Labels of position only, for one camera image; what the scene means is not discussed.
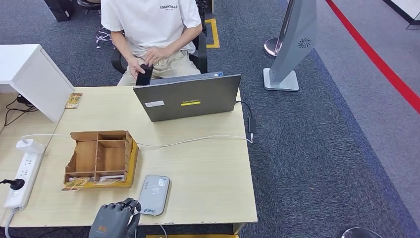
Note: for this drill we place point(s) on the white power strip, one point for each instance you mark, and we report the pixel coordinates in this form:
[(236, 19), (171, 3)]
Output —
[(23, 180)]

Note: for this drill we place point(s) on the chrome round base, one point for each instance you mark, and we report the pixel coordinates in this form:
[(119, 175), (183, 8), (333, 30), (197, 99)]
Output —
[(361, 234)]

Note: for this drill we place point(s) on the light wooden desk panel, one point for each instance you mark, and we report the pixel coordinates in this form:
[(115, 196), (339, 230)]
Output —
[(239, 228)]

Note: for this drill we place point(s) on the wooden card organizer box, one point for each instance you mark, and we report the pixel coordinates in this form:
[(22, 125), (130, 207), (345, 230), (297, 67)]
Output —
[(111, 157)]

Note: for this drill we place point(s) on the white cabinet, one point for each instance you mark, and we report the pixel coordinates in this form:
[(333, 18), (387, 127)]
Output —
[(36, 78)]

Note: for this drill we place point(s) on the yellow floor tape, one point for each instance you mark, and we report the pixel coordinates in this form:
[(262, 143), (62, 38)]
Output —
[(215, 33)]

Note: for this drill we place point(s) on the black box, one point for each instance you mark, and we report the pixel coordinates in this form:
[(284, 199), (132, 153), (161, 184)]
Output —
[(60, 10)]

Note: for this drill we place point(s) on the white card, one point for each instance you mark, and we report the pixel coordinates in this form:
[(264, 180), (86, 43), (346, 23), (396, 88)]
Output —
[(113, 177)]

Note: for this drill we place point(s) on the black office chair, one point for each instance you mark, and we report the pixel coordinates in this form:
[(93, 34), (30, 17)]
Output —
[(201, 56)]

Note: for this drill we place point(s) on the grey card reader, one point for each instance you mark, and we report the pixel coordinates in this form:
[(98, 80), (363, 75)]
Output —
[(154, 195)]

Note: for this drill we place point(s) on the person's right hand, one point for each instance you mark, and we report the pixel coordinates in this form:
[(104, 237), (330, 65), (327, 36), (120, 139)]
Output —
[(134, 65)]

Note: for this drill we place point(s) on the person's left hand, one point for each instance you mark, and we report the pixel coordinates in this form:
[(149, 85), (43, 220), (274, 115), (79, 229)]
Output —
[(157, 54)]

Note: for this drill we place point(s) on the person's right forearm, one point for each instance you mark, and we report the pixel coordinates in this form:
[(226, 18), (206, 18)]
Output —
[(121, 46)]

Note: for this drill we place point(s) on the chrome stanchion post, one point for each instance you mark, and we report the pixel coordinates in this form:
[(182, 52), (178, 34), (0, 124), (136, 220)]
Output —
[(271, 47)]

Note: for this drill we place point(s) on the black power plug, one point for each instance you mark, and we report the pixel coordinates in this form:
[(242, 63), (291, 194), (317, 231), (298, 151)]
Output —
[(16, 184)]

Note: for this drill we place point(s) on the person's left forearm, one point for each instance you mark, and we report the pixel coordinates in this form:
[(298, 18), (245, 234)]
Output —
[(183, 37)]

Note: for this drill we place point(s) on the red floor tape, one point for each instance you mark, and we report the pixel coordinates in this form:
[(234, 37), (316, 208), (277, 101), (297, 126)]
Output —
[(380, 60)]

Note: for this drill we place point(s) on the gold patterned key card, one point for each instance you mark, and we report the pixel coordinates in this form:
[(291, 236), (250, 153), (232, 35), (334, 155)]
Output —
[(75, 184), (108, 182), (73, 100)]

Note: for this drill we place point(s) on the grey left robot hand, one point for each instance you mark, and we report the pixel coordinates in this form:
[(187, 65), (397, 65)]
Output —
[(113, 220)]

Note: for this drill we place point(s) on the black smartphone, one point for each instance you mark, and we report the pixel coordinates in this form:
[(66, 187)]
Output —
[(144, 77)]

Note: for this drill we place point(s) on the person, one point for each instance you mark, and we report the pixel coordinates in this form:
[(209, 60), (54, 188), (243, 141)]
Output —
[(151, 23)]

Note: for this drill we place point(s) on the grey laptop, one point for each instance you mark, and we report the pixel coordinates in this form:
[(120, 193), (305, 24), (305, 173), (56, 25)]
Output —
[(190, 95)]

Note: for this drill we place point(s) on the black stool chrome base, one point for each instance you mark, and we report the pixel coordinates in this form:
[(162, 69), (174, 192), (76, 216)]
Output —
[(88, 4)]

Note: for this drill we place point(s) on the grey kiosk stand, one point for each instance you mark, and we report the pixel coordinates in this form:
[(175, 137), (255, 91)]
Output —
[(292, 49)]

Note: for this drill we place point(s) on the white partition board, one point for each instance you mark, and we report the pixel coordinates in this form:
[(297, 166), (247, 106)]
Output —
[(407, 6)]

